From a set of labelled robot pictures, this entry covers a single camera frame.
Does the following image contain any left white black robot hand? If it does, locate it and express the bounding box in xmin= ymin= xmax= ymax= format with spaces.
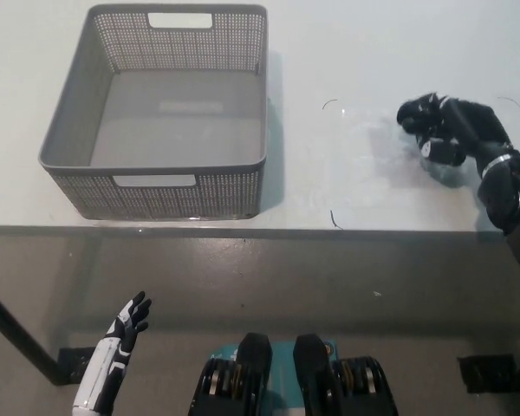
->
xmin=70 ymin=290 xmax=153 ymax=416

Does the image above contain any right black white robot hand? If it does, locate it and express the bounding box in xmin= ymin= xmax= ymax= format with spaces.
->
xmin=409 ymin=91 xmax=515 ymax=170

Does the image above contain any black floor foot patch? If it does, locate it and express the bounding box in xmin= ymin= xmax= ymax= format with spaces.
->
xmin=56 ymin=346 xmax=97 ymax=386
xmin=456 ymin=354 xmax=517 ymax=394

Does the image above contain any clear plastic sheet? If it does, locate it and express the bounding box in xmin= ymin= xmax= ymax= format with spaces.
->
xmin=328 ymin=107 xmax=486 ymax=210

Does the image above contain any left black ribbed body block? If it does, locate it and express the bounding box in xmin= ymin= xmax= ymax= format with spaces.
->
xmin=189 ymin=331 xmax=273 ymax=416

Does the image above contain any black ribbed body block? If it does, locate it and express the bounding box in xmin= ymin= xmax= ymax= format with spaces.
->
xmin=189 ymin=331 xmax=273 ymax=416
xmin=293 ymin=333 xmax=395 ymax=416

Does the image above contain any right black ribbed body block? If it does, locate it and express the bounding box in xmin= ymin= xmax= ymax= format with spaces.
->
xmin=293 ymin=333 xmax=395 ymax=416

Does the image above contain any grey perforated plastic basket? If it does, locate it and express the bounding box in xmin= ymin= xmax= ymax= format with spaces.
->
xmin=37 ymin=3 xmax=270 ymax=220

